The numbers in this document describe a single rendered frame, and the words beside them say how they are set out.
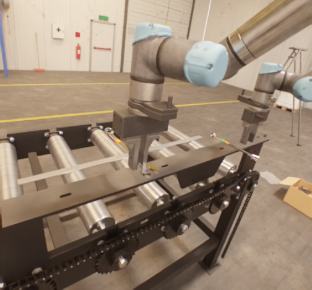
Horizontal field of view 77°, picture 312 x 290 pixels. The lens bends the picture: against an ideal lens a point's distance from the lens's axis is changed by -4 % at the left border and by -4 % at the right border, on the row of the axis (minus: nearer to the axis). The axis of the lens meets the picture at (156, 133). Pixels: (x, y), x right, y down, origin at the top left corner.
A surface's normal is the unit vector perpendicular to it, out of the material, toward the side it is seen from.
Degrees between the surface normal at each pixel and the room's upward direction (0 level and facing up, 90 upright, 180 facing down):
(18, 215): 0
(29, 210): 0
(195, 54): 66
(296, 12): 105
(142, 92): 90
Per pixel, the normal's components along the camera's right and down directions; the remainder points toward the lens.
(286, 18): -0.43, 0.54
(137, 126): 0.59, 0.40
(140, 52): -0.62, 0.24
